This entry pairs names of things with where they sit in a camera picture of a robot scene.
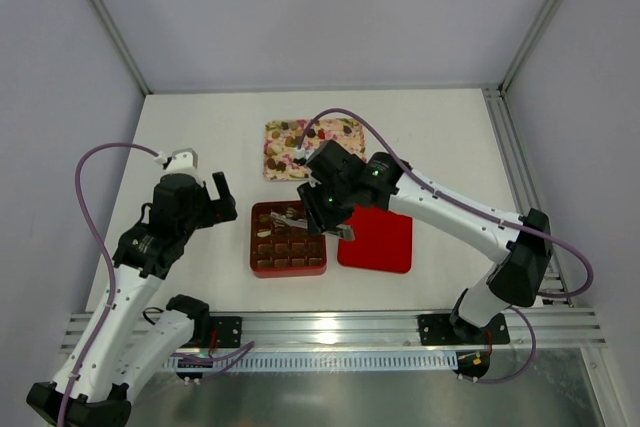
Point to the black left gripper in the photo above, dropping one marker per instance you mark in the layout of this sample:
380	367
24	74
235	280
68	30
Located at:
211	207

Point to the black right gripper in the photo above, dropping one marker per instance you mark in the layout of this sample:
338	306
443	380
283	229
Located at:
317	208

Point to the metal tweezers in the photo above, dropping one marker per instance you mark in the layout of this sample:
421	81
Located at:
342	231

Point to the red box lid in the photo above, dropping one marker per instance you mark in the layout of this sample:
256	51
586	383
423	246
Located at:
383	242

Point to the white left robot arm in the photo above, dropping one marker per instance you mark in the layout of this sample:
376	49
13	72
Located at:
101	380

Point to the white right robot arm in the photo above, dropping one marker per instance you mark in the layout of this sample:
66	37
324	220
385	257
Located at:
516	245

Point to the red chocolate box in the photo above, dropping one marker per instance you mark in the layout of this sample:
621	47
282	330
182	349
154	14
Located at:
288	251

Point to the floral tray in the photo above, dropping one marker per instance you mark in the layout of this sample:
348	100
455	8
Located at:
282	136

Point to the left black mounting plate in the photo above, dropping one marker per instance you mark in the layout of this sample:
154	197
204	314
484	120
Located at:
224	332

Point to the black mounting plate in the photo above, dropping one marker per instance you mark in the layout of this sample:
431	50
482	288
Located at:
438	330
224	332

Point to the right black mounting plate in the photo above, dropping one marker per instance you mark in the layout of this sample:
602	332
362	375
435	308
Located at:
438	330

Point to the white slotted cable duct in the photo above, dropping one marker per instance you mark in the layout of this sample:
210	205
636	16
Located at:
345	361

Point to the right aluminium side rail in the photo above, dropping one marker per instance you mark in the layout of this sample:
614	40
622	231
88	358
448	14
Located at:
521	184

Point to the aluminium front rail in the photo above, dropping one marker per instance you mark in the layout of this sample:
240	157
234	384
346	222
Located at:
555	327

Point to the left aluminium frame post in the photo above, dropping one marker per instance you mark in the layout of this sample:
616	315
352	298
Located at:
115	37

